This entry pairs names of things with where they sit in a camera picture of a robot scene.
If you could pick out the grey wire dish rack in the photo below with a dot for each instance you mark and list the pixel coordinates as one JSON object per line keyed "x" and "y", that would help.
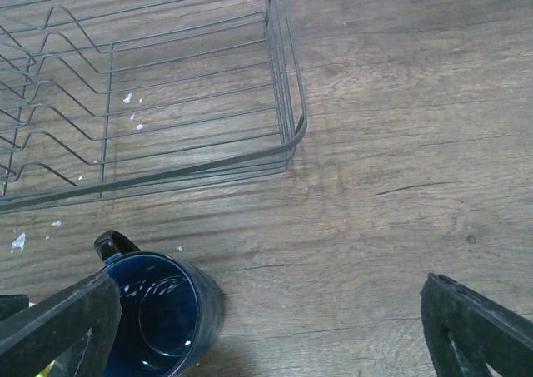
{"x": 111, "y": 99}

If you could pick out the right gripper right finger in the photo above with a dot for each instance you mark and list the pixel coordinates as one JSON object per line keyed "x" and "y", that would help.
{"x": 467, "y": 334}

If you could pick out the dark blue mug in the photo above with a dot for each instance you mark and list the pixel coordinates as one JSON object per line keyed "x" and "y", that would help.
{"x": 172, "y": 312}

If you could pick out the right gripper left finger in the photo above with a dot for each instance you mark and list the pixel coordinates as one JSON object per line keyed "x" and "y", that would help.
{"x": 74, "y": 328}

